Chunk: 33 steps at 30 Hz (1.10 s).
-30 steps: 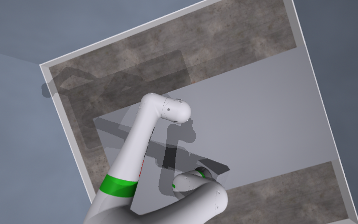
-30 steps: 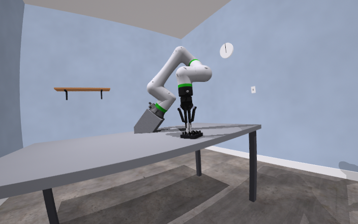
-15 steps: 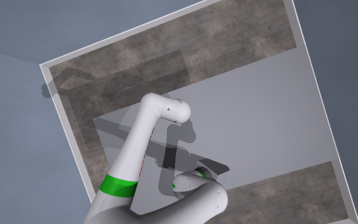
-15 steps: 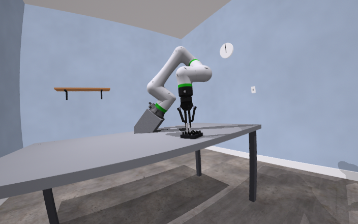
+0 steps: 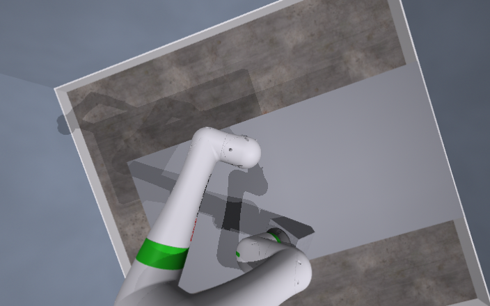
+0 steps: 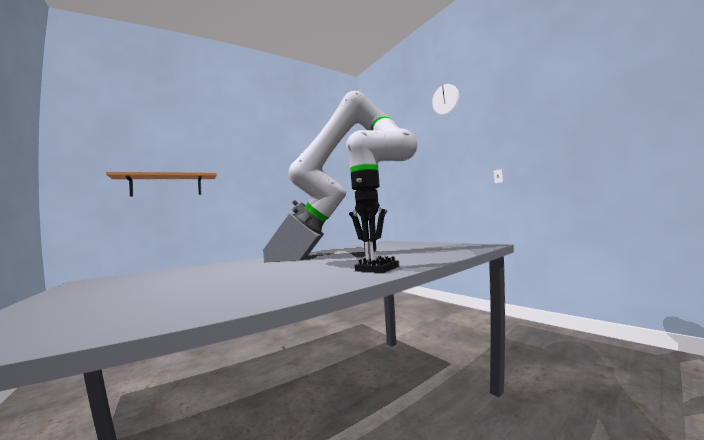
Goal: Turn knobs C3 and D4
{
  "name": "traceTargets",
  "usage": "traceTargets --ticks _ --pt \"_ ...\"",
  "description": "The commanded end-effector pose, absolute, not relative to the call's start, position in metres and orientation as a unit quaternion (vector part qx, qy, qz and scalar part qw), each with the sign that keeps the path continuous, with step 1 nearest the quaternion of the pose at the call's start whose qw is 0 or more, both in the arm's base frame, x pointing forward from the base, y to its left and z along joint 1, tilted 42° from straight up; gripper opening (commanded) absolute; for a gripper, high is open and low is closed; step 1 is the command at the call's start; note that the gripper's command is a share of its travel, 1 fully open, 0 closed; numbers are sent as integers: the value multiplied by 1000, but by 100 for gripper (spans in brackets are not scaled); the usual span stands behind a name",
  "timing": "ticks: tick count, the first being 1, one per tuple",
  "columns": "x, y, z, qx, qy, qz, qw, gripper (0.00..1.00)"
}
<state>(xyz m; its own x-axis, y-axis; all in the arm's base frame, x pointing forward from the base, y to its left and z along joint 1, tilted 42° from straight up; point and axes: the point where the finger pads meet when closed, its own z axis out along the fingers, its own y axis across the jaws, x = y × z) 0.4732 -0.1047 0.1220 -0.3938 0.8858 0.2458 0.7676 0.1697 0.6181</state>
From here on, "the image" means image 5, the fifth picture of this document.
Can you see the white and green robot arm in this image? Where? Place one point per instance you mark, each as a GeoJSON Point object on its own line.
{"type": "Point", "coordinates": [156, 271]}

